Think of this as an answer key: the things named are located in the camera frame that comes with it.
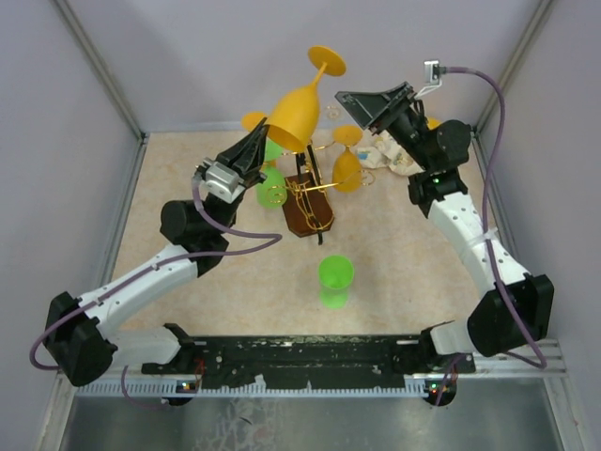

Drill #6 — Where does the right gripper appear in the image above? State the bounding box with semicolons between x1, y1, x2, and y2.
333;83;432;171

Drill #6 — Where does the yellow plastic goblet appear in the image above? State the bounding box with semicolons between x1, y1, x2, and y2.
240;111;265;132

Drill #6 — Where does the green goblet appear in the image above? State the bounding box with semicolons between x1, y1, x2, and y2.
255;139;287;209
317;255;355;309

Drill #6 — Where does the clear wine glass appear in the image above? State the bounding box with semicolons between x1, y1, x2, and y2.
324;105;341;121

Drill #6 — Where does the green goblet front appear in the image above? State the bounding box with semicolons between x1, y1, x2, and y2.
317;255;355;309

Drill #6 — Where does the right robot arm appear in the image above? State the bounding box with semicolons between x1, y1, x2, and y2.
335;83;554;372

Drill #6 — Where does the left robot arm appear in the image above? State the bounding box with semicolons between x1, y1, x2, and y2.
43;118;269;387

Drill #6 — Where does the yellow floral cloth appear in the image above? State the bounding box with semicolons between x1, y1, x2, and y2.
355;131;423;177

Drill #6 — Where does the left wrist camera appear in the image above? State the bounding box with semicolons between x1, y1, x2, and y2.
193;159;245;204

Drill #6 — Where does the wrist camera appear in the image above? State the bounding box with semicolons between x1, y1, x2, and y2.
193;159;245;204
416;60;447;99

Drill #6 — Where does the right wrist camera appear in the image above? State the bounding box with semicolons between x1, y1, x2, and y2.
416;60;447;99

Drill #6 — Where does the gold wire wine glass rack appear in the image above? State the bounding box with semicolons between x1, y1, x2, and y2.
280;143;375;244

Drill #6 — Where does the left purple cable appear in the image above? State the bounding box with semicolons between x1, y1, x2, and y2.
28;180;284;412

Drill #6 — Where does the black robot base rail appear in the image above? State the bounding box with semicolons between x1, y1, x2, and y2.
142;334;454;390

